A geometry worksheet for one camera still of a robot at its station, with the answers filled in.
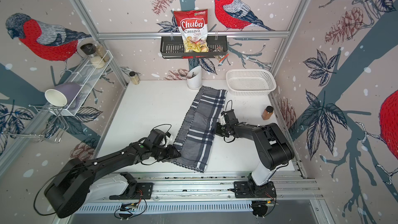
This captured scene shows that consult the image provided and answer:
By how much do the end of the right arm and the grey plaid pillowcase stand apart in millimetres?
81

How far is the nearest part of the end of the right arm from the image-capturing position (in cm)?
72

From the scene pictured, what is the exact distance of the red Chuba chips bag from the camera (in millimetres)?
812

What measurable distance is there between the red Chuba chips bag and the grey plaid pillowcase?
1.22ft
